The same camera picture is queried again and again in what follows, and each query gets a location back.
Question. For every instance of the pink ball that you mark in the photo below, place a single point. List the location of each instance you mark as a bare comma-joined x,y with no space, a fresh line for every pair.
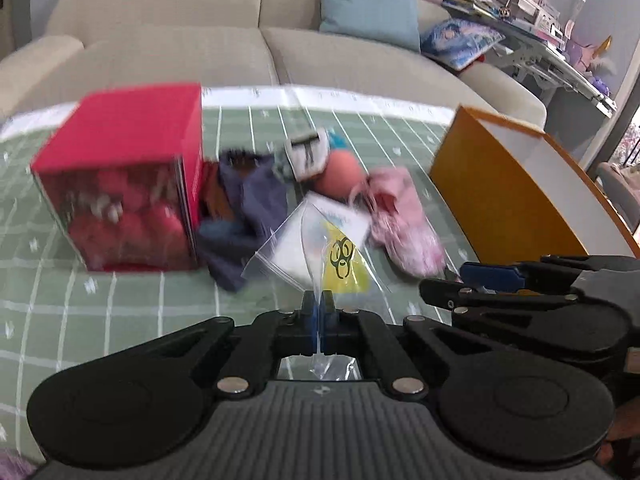
342,174

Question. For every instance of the beige fabric sofa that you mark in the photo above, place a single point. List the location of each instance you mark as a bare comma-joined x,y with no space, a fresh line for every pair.
92,45

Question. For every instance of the anime print pillow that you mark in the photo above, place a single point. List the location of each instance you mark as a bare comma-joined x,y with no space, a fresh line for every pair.
457,43

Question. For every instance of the light blue cushion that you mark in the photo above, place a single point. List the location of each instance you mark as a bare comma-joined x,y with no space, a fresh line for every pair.
393,22

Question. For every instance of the purple fluffy clothing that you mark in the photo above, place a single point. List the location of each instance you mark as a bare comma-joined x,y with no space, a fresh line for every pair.
14,467

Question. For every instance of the brown red cloth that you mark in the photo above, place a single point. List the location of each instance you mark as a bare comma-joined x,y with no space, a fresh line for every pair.
214,203

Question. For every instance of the cluttered white desk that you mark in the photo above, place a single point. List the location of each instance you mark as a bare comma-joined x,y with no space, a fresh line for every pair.
567,51

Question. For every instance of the navy blue headband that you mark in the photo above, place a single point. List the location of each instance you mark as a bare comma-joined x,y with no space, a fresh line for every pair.
259,200

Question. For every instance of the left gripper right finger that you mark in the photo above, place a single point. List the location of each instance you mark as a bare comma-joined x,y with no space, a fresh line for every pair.
365,337

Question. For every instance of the pink cloth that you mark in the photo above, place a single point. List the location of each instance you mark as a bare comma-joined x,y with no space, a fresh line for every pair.
398,222

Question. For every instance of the grey office chair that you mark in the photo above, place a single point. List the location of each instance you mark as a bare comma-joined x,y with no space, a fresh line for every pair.
621,187

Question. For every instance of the orange cardboard box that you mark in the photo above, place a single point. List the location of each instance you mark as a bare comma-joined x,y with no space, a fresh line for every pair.
517,195

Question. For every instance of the blue plush toy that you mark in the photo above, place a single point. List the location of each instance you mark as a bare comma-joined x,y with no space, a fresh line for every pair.
336,140

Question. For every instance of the clear plastic zip bag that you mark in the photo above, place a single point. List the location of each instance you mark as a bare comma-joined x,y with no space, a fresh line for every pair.
319,248

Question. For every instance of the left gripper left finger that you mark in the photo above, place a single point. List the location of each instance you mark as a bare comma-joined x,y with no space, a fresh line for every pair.
256,350

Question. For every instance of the red transparent storage box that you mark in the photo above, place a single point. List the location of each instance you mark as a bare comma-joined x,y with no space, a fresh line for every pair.
122,175

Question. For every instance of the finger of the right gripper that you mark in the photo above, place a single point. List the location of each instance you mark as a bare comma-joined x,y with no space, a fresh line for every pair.
497,278
451,295

